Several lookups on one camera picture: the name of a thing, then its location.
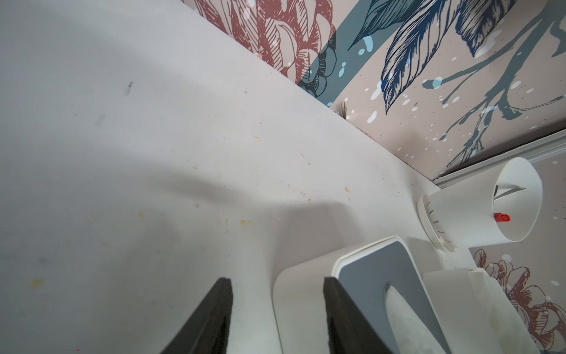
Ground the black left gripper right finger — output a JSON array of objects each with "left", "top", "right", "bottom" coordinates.
[{"left": 323, "top": 277, "right": 391, "bottom": 354}]

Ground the grey tissue box lid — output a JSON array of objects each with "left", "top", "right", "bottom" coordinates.
[{"left": 333, "top": 236, "right": 451, "bottom": 353}]

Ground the white utensil holder cup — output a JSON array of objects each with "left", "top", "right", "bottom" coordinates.
[{"left": 417, "top": 157, "right": 543, "bottom": 253}]

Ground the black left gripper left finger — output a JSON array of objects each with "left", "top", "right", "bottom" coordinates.
[{"left": 162, "top": 277, "right": 233, "bottom": 354}]

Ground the aluminium frame post right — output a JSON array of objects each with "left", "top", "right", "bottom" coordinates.
[{"left": 433, "top": 129, "right": 565, "bottom": 189}]

